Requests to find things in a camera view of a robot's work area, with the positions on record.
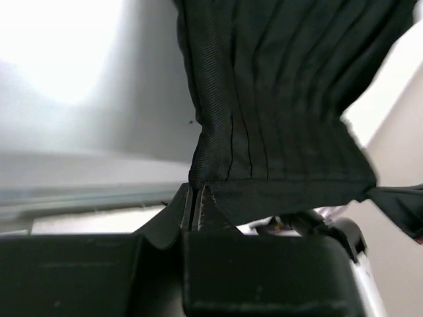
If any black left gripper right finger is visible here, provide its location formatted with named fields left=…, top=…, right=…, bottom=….
left=193, top=186, right=242, bottom=235

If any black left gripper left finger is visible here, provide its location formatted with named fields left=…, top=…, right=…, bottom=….
left=134, top=183, right=195, bottom=248

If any black skirt pile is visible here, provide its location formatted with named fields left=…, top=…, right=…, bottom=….
left=176, top=1, right=422, bottom=241

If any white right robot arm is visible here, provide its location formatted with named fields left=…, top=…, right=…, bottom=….
left=182, top=187, right=387, bottom=316

